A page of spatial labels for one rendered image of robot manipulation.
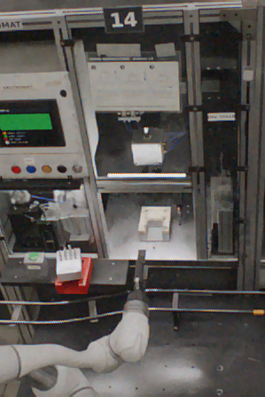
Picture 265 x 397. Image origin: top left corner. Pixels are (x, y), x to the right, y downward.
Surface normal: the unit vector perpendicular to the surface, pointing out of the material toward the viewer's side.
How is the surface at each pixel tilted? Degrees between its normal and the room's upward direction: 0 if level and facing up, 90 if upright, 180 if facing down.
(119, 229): 0
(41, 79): 90
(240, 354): 0
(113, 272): 0
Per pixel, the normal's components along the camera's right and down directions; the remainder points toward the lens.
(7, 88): -0.11, 0.67
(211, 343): -0.11, -0.74
